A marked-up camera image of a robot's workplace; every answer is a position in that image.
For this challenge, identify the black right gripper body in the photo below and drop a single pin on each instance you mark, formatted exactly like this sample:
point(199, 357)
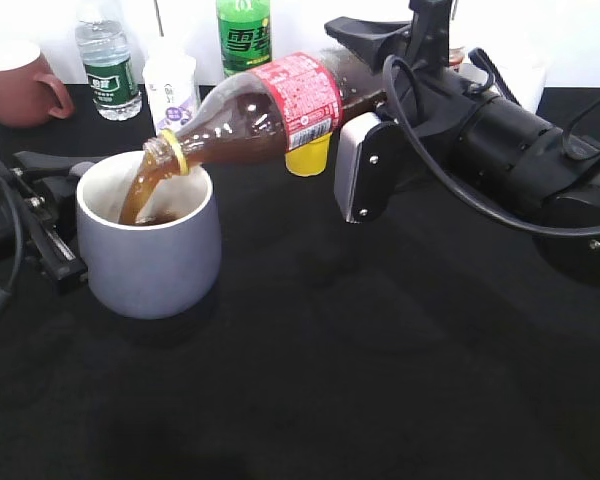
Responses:
point(446, 113)

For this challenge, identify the white padded right gripper finger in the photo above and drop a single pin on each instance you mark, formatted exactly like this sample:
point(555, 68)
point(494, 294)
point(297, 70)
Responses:
point(368, 163)

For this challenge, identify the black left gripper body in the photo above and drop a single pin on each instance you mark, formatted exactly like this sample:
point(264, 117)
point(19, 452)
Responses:
point(47, 209)

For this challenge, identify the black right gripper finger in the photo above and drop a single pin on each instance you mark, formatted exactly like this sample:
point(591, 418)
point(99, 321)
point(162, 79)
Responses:
point(370, 41)

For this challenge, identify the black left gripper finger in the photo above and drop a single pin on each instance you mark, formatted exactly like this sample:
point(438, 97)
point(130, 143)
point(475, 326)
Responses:
point(38, 164)

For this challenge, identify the cola bottle red label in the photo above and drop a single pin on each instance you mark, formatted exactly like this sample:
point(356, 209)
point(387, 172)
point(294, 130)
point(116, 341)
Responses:
point(269, 111)

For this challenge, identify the grey ceramic mug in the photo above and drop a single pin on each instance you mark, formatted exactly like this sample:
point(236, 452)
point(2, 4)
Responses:
point(154, 271)

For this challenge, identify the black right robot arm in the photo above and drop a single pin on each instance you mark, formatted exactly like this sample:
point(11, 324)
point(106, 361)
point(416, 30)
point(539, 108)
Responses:
point(502, 161)

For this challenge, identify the yellow paper cup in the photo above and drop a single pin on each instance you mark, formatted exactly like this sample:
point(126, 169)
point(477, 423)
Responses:
point(310, 159)

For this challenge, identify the green sprite bottle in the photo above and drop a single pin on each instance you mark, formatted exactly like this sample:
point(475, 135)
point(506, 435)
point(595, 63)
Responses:
point(244, 28)

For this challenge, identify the orange nescafe bottle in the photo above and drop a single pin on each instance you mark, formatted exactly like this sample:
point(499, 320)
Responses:
point(456, 57)

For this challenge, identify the brown ceramic mug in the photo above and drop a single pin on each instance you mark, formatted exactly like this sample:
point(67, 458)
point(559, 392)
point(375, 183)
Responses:
point(30, 93)

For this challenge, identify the clear water bottle green label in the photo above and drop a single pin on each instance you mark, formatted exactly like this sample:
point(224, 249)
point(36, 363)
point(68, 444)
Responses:
point(106, 58)

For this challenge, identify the white ceramic mug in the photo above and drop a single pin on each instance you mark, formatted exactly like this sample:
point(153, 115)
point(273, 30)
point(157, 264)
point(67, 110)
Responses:
point(519, 62)

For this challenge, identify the white blueberry yogurt carton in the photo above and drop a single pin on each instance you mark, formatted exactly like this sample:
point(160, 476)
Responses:
point(171, 85)

